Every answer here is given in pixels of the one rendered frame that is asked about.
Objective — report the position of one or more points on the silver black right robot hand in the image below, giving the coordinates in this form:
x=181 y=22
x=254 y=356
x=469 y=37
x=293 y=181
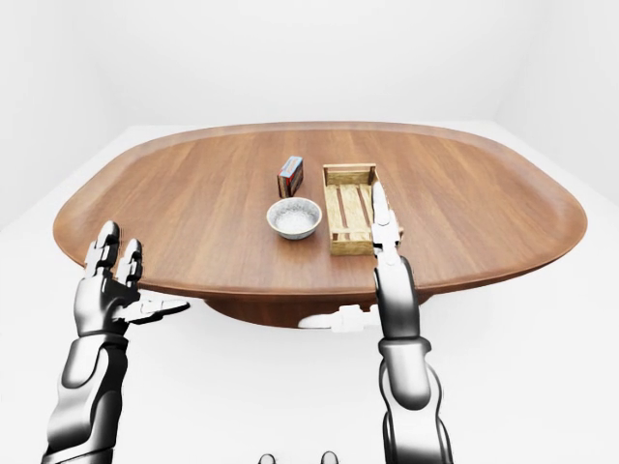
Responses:
x=395 y=299

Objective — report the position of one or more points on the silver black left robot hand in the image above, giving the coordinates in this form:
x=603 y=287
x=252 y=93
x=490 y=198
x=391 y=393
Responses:
x=99 y=299

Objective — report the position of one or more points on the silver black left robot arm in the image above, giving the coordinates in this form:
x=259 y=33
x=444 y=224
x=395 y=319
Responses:
x=82 y=401

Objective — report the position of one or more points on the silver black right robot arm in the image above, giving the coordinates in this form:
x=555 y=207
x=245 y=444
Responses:
x=411 y=401

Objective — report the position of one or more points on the wooden slat tray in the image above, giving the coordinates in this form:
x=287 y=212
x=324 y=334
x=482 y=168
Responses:
x=349 y=212

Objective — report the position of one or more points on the grey speckled bowl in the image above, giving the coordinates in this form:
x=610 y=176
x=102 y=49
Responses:
x=294 y=218

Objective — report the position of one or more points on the printed food box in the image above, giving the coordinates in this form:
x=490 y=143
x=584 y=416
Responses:
x=290 y=177

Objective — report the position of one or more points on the small dark rounded shape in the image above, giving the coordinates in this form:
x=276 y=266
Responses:
x=330 y=457
x=266 y=459

